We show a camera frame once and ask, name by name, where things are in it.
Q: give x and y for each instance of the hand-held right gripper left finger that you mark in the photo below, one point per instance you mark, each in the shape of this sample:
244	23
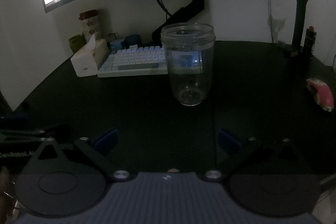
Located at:
106	140

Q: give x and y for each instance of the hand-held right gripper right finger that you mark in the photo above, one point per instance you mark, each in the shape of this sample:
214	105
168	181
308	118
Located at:
227	141

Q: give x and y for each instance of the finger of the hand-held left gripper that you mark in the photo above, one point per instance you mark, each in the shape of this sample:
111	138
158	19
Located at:
23	134

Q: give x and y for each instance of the clear plastic jar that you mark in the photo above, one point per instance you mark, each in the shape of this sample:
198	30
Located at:
189	82

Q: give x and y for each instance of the person's left hand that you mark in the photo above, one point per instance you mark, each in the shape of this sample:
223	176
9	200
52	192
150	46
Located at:
4	180

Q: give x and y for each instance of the white tissue box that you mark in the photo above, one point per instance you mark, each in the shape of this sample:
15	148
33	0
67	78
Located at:
84	64

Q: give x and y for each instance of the white mechanical keyboard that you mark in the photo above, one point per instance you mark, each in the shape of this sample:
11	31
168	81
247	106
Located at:
131	58

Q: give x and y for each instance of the light blue cup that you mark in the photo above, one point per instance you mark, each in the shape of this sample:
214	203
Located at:
116	43

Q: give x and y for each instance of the green box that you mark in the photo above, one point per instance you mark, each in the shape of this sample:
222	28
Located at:
76	43

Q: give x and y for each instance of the dark blue mug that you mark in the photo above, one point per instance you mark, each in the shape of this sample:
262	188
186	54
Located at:
133	39

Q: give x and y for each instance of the floral tumbler with red lid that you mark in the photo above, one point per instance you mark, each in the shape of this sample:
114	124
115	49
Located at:
92	24

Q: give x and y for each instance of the black headphone stand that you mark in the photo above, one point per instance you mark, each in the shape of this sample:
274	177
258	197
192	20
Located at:
299	24

